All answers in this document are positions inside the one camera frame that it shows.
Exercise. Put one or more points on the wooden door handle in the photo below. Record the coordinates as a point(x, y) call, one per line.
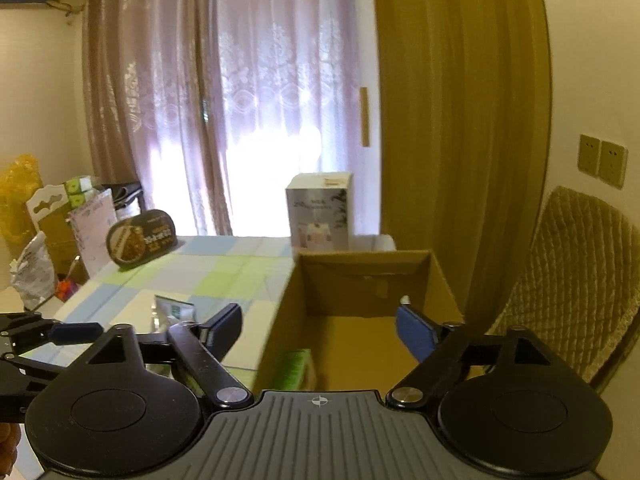
point(364, 117)

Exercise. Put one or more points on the checked tablecloth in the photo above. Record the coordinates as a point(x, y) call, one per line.
point(208, 272)

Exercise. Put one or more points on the black oval food container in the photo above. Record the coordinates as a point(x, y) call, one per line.
point(142, 238)

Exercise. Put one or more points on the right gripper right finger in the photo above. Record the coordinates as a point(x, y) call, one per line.
point(425, 340)

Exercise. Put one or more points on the right wall socket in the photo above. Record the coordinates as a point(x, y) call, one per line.
point(612, 167)

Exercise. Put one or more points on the left wall socket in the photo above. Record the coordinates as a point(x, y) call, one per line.
point(589, 155)

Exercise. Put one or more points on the yellow plastic bag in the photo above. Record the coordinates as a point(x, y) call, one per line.
point(19, 181)

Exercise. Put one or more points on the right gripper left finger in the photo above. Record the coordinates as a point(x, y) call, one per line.
point(201, 348)

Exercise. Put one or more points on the sheer pink curtain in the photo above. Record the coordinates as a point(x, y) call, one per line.
point(214, 106)

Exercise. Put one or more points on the white humidifier box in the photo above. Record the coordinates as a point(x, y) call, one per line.
point(320, 211)

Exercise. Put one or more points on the silver green foil pouch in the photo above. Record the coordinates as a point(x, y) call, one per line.
point(167, 312)

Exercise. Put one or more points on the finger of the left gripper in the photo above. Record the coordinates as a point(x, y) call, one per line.
point(31, 330)

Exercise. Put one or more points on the wall socket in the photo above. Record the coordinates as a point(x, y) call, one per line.
point(612, 167)
point(589, 155)

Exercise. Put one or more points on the brown cardboard box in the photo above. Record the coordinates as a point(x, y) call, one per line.
point(341, 306)

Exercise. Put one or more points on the brown drape curtain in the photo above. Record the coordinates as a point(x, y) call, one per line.
point(465, 99)

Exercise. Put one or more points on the white crumpled plastic bag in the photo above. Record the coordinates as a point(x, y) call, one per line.
point(33, 275)

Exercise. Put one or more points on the white printed paper bag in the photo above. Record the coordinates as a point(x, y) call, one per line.
point(90, 224)

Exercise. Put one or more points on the quilted beige chair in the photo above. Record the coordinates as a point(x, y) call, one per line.
point(579, 290)

